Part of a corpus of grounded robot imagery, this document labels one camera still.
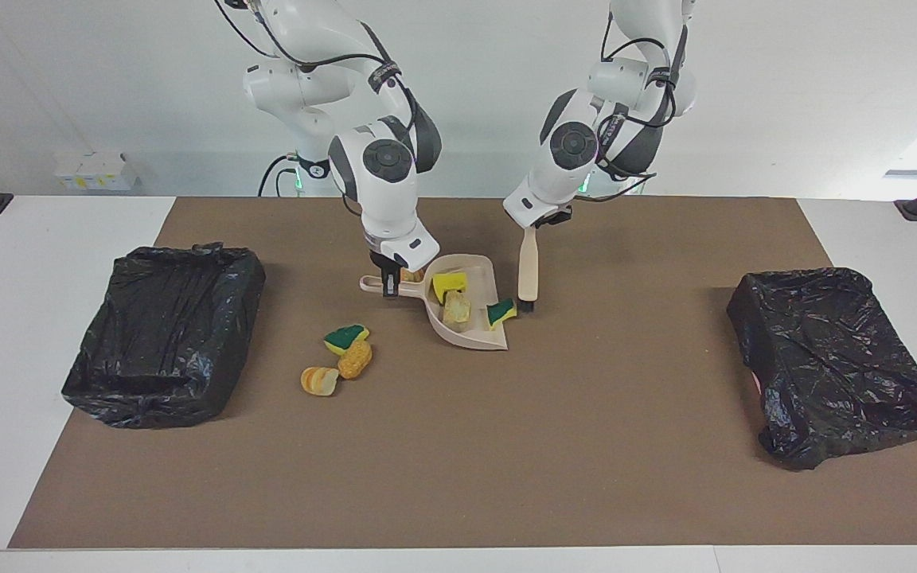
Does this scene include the black base cable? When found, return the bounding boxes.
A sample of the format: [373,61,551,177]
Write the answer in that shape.
[259,154,300,197]

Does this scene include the white background box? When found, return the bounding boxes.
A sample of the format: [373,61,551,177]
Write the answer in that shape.
[53,151,141,192]

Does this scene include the brown table mat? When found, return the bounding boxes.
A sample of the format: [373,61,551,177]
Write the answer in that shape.
[8,197,917,550]

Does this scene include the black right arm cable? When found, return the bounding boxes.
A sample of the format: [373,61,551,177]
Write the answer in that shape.
[216,0,419,144]

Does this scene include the black bag lined bin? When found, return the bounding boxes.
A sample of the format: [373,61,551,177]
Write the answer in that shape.
[61,243,267,430]
[726,267,917,471]

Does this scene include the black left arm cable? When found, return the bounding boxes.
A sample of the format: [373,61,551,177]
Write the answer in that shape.
[576,0,686,205]

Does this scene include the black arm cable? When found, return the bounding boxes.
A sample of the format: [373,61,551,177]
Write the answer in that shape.
[216,0,419,144]
[576,0,686,205]

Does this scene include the striped toy bread piece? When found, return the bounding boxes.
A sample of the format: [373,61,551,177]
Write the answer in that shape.
[300,366,341,397]

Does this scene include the beige plastic dustpan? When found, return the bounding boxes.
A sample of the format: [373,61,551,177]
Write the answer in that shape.
[360,253,509,351]

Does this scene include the beige hand brush black bristles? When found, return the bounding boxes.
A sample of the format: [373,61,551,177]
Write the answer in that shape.
[517,227,540,312]

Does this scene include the pale crusty toy bread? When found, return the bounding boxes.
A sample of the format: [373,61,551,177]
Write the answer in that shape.
[443,291,473,331]

